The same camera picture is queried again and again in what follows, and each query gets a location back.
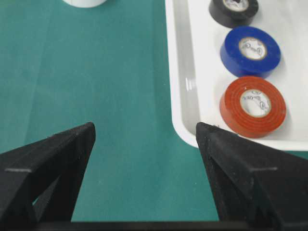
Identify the white plastic tray case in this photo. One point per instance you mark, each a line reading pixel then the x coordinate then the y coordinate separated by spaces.
pixel 198 78

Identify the black tape roll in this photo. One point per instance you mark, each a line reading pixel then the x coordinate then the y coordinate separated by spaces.
pixel 233 13

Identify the red tape roll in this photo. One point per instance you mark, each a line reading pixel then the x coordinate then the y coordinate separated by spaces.
pixel 252 107

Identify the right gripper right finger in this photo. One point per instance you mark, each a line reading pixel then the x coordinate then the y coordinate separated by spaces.
pixel 254 183

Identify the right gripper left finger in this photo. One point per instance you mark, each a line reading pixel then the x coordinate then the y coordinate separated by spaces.
pixel 40 182

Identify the blue tape roll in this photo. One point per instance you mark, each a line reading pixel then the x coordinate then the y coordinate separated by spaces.
pixel 250 51

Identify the white tape roll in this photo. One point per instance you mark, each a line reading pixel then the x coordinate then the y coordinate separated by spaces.
pixel 84 3

